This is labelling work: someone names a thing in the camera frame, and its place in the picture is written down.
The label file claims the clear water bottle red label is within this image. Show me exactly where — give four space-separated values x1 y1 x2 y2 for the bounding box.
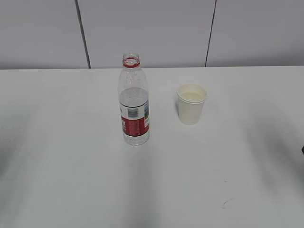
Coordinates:
118 53 150 145

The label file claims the white paper cup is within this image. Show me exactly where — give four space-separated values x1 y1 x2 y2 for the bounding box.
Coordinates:
177 84 207 125

